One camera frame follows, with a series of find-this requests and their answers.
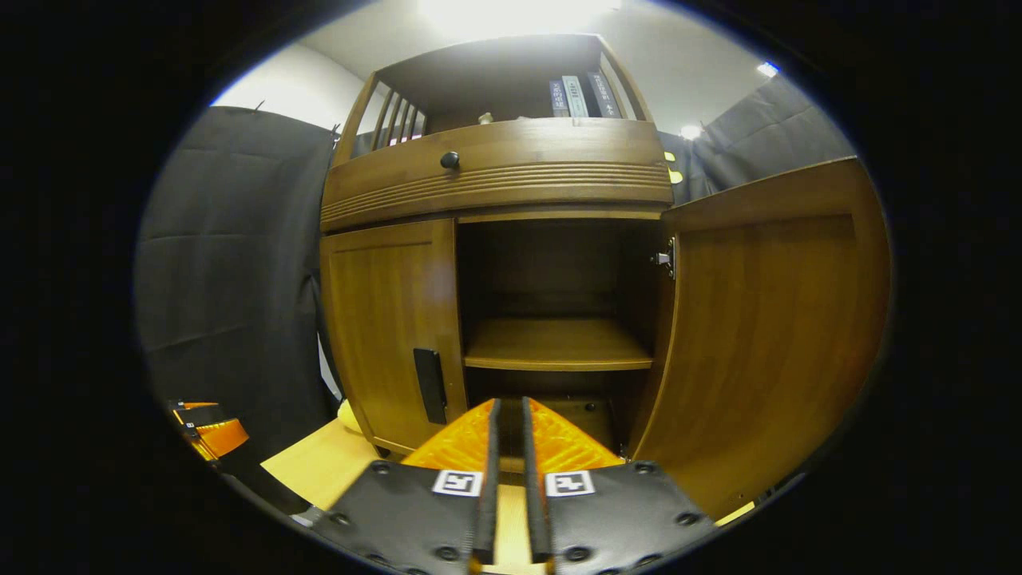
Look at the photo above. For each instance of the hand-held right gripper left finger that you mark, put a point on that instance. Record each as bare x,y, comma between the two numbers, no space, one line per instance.
490,495

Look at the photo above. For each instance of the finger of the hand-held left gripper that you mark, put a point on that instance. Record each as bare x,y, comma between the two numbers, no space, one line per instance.
204,414
223,439

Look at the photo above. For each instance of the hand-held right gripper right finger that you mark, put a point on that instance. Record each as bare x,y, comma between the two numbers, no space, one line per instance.
535,495

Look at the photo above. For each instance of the wooden cabinet door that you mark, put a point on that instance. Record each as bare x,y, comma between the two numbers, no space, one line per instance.
383,319
766,335

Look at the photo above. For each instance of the metal door hinge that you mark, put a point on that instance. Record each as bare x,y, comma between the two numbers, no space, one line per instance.
665,258

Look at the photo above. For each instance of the ridged wooden cabinet drawer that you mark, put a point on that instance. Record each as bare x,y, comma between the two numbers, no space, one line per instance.
519,148

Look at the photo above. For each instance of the black backdrop cloth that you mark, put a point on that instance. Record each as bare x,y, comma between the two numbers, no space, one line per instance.
231,279

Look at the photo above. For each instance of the wooden inner shelf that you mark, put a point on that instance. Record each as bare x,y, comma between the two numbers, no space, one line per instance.
559,343

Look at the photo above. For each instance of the black round drawer knob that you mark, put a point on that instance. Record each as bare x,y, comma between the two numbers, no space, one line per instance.
449,160

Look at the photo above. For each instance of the small ceiling light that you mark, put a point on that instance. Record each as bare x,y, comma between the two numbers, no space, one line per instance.
691,131
768,69

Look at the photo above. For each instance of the dark blue book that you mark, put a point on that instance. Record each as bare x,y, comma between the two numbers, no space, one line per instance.
558,97

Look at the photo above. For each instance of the light grey book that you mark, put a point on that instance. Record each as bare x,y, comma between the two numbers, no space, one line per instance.
575,96

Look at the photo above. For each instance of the dark grey book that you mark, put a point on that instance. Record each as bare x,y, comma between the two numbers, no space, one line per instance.
604,94

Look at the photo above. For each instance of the large ceiling light panel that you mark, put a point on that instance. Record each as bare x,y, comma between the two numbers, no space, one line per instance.
511,12

